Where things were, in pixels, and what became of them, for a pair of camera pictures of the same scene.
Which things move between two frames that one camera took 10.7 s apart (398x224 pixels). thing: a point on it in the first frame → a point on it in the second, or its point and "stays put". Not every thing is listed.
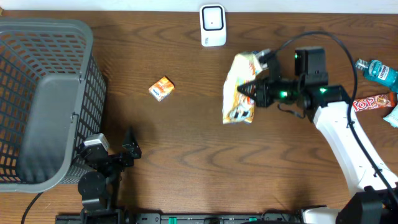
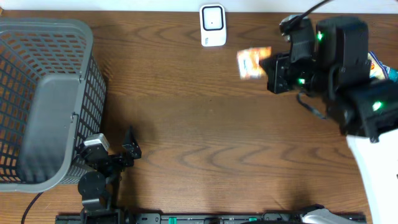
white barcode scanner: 212,22 stays put
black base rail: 182,218 stays put
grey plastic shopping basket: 52,99 stays put
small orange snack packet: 160,90 → 249,66
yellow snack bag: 238,107 → 377,69
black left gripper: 132,150 stays put
